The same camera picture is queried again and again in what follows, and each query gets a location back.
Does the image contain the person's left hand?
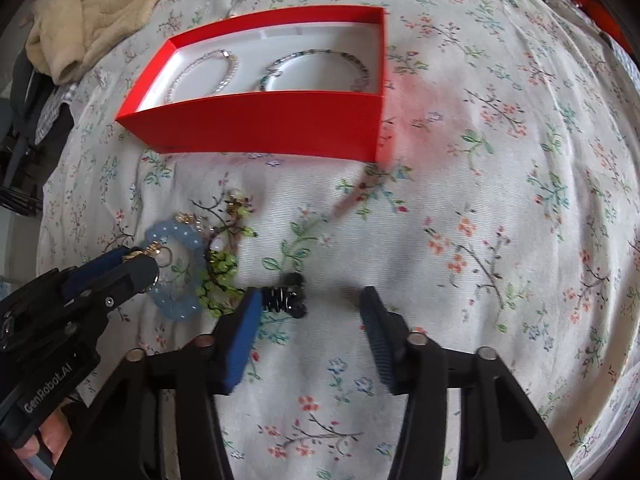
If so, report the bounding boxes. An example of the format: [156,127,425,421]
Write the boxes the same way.
[14,408,72,480]

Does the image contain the light blue bead bracelet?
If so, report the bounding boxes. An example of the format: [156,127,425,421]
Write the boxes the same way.
[143,220,207,322]

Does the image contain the green bead bracelet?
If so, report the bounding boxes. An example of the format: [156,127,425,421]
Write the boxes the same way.
[194,204,260,319]

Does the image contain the clear white bead bracelet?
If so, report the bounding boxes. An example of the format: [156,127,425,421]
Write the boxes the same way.
[164,48,241,104]

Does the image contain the black bead bracelet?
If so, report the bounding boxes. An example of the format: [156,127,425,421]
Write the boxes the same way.
[260,271,309,320]

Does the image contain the red jewelry box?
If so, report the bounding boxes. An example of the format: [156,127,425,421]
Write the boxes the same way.
[116,6,386,162]

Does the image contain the gold stud earring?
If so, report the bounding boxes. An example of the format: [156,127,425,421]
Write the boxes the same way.
[224,188,250,217]

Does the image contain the gold rings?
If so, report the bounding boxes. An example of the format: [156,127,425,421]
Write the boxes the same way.
[124,239,177,269]

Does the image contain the floral bed sheet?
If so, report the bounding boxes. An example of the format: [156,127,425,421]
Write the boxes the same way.
[38,0,639,479]

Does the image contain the beige quilted blanket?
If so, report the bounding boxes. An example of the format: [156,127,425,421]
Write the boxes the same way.
[25,0,158,86]

